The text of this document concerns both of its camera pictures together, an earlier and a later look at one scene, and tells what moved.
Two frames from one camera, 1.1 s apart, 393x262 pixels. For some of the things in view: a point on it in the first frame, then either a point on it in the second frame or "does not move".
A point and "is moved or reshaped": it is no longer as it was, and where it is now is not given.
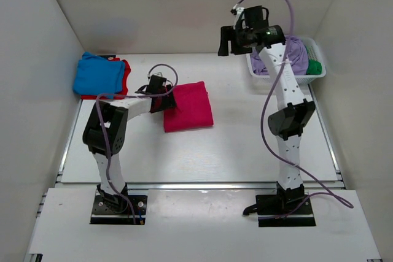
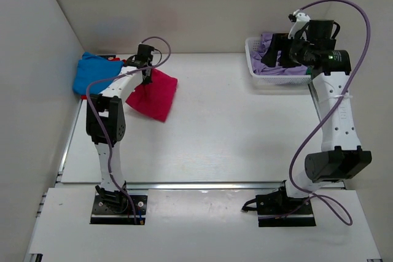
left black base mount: (114, 209) does not move
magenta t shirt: (193, 109) is moved or reshaped
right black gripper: (229, 34) to (277, 43)
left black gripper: (170, 102) to (147, 80)
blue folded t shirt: (95, 76) does not move
